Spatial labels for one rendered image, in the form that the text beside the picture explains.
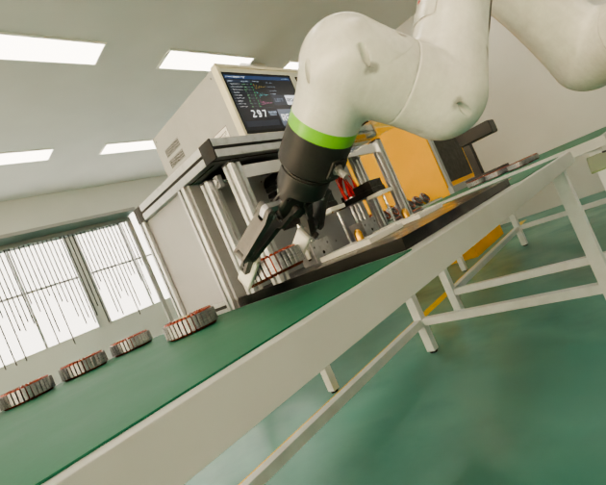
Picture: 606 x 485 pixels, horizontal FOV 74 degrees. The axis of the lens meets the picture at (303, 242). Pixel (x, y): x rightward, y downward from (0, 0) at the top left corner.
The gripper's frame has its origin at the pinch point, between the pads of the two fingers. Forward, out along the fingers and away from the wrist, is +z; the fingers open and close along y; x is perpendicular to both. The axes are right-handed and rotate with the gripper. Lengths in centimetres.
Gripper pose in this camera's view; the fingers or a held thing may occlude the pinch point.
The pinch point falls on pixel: (272, 264)
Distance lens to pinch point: 69.7
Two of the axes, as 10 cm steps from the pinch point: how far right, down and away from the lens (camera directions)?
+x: -6.7, -6.3, 4.0
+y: 6.9, -3.1, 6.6
